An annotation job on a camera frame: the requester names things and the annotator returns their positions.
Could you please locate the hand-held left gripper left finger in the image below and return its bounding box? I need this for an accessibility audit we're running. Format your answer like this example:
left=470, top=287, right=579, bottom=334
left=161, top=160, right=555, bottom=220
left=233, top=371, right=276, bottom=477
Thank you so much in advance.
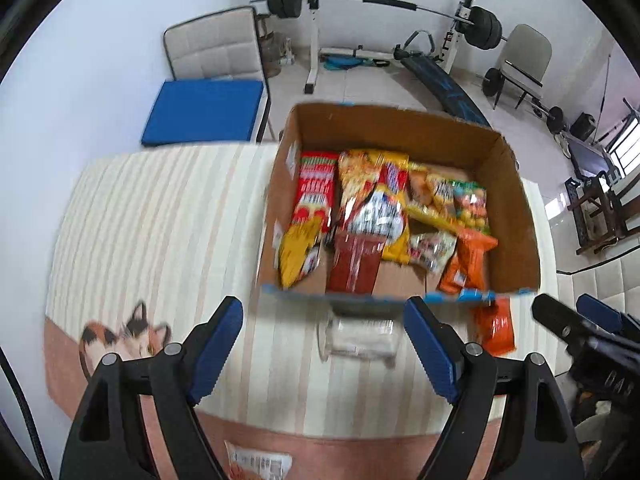
left=60, top=296, right=245, bottom=480

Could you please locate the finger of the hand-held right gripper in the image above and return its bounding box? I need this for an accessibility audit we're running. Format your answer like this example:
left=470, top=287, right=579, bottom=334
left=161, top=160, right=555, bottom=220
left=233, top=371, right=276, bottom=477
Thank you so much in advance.
left=575, top=293, right=640, bottom=343
left=531, top=293, right=603, bottom=358

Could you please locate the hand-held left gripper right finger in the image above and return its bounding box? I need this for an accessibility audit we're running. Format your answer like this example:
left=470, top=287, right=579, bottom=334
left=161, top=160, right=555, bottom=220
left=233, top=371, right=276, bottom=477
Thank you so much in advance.
left=403, top=296, right=586, bottom=480

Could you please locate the orange-red snack packet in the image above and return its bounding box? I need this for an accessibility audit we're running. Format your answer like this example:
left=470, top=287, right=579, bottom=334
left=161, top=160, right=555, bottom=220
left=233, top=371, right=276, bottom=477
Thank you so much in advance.
left=469, top=295, right=516, bottom=357

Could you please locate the white snack packet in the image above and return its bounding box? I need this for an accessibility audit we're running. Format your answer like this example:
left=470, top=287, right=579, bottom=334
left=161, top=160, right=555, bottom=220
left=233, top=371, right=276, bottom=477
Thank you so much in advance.
left=315, top=309, right=401, bottom=366

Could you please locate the orange snack packet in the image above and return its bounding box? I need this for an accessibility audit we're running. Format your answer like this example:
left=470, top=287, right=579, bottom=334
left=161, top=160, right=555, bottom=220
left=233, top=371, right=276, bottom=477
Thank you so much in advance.
left=437, top=227, right=500, bottom=294

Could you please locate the small clear snack packet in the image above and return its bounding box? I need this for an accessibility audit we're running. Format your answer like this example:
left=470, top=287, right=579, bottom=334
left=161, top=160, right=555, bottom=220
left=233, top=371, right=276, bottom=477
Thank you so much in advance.
left=408, top=229, right=459, bottom=275

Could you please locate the small pink snack packet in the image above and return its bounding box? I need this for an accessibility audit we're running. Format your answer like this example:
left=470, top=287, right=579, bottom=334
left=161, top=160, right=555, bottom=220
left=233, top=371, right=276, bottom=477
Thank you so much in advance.
left=223, top=439, right=294, bottom=480

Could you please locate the dark red packet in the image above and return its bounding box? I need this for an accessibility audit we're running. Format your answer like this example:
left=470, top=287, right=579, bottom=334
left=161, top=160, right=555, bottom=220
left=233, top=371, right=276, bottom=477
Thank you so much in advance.
left=325, top=227, right=389, bottom=294

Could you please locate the small yellow snack packet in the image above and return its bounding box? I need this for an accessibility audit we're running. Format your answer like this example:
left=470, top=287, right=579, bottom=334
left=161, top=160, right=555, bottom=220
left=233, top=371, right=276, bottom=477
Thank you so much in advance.
left=277, top=217, right=324, bottom=290

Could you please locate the green and yellow candy bag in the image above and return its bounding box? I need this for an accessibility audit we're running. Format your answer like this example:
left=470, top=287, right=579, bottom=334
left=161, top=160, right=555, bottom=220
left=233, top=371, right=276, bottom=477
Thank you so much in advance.
left=447, top=178, right=491, bottom=235

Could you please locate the yellow chips packet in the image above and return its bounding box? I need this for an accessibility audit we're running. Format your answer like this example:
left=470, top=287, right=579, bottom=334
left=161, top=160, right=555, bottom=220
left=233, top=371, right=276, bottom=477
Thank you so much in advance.
left=407, top=162, right=461, bottom=234

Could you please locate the large yellow red noodle bag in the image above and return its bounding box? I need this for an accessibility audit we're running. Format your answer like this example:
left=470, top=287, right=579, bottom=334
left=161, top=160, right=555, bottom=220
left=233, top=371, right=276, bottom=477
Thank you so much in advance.
left=335, top=148, right=412, bottom=264

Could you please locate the red rectangular snack packet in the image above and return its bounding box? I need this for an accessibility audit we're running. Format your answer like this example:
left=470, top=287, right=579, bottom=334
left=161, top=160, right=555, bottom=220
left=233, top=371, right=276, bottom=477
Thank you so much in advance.
left=292, top=151, right=341, bottom=234

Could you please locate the cardboard box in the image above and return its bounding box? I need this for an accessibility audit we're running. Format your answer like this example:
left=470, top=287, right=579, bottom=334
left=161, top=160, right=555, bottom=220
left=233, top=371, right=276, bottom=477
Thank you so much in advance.
left=257, top=102, right=544, bottom=311

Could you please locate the white padded chair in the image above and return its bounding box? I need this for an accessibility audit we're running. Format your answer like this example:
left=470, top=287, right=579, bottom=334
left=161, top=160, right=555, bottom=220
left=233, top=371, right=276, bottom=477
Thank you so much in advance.
left=163, top=5, right=274, bottom=144
left=555, top=247, right=640, bottom=312

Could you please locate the dark wooden chair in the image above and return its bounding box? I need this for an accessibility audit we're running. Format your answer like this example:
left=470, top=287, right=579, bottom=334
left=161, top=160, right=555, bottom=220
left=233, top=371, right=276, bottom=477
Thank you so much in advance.
left=564, top=169, right=640, bottom=256

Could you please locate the black monitor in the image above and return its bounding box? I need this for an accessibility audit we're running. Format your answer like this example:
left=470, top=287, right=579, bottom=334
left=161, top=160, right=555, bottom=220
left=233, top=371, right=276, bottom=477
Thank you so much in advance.
left=567, top=137, right=619, bottom=181

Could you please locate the black speaker box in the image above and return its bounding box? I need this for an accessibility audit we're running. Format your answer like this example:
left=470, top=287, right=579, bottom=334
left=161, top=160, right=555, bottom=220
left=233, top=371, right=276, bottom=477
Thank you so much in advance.
left=569, top=112, right=597, bottom=140

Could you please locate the black folding stand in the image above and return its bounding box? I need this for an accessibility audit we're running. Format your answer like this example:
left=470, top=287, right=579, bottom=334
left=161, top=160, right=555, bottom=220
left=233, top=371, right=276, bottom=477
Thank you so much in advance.
left=597, top=97, right=640, bottom=146

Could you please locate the blue seat cushion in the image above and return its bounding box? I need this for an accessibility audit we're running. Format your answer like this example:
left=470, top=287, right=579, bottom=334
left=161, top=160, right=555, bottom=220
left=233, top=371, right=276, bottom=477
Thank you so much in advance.
left=140, top=78, right=266, bottom=149

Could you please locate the short barbell with black plates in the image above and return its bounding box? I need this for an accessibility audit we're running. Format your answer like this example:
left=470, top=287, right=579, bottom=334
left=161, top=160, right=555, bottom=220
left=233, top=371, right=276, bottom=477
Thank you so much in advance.
left=482, top=65, right=566, bottom=134

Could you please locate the black weight bench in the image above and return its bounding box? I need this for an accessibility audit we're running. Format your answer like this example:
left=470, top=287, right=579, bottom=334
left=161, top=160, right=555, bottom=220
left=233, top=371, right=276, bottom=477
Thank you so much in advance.
left=394, top=29, right=494, bottom=129

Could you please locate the grey chair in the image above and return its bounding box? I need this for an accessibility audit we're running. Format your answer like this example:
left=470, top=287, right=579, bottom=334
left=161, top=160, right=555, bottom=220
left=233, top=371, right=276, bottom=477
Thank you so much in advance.
left=492, top=23, right=554, bottom=111

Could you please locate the blue exercise pad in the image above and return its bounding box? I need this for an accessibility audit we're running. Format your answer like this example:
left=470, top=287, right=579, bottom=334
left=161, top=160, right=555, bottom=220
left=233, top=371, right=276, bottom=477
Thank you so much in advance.
left=322, top=55, right=361, bottom=71

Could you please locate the white squat rack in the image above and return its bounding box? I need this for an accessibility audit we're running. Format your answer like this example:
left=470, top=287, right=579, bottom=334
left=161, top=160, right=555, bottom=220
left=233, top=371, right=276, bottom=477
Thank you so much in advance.
left=303, top=0, right=481, bottom=95

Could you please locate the black cable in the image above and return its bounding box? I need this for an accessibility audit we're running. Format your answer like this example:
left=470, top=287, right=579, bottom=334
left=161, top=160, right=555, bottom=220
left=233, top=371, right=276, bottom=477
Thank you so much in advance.
left=0, top=349, right=53, bottom=480

